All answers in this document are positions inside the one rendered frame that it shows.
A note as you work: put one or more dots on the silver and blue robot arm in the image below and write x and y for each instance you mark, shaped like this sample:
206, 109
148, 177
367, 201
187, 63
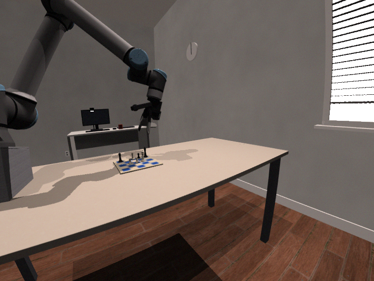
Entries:
17, 103

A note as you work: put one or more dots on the blue and cream chessboard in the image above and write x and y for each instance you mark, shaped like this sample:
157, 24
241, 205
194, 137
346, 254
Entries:
125, 167

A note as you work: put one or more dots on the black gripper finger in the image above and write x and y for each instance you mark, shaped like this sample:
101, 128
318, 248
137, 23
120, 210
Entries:
150, 123
142, 122

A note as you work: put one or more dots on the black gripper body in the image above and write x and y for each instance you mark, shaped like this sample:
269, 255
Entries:
154, 109

